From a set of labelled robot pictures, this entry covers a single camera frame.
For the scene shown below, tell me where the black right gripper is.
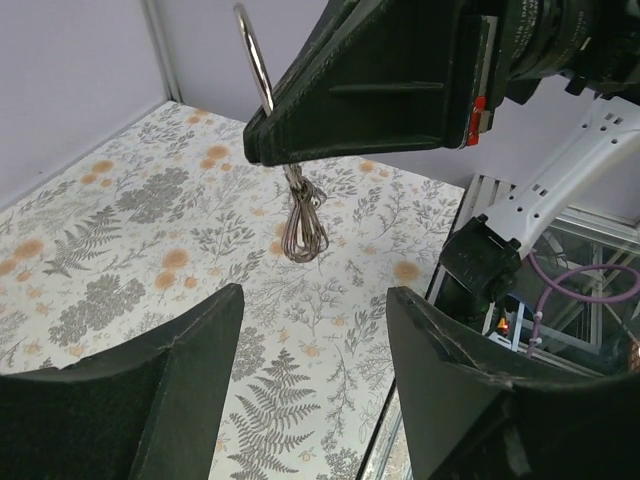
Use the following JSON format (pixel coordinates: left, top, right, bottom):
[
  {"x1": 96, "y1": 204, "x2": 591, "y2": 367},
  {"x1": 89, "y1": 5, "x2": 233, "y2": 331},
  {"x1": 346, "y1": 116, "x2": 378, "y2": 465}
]
[{"x1": 494, "y1": 1, "x2": 639, "y2": 105}]

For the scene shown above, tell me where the metal keyring with clips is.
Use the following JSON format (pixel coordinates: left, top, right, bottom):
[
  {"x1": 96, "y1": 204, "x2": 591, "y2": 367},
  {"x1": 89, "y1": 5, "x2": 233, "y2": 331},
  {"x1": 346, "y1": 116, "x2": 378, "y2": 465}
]
[{"x1": 233, "y1": 2, "x2": 329, "y2": 263}]

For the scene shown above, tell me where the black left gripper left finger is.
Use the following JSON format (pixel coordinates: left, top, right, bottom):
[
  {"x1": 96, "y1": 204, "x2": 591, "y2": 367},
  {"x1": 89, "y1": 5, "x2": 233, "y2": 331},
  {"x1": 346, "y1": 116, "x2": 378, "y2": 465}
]
[{"x1": 1, "y1": 284, "x2": 244, "y2": 479}]

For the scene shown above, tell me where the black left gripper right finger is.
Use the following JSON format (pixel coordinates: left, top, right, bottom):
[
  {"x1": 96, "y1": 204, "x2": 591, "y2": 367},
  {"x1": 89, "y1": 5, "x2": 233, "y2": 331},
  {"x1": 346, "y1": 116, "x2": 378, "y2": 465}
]
[{"x1": 386, "y1": 287, "x2": 639, "y2": 479}]

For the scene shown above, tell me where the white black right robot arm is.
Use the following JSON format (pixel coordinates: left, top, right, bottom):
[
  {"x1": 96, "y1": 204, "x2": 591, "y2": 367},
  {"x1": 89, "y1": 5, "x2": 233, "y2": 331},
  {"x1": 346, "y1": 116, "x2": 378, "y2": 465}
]
[{"x1": 234, "y1": 1, "x2": 639, "y2": 317}]

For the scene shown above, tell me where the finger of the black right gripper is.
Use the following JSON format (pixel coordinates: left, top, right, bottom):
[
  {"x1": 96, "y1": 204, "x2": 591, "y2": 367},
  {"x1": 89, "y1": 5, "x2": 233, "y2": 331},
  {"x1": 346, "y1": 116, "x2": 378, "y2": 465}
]
[{"x1": 243, "y1": 1, "x2": 500, "y2": 166}]

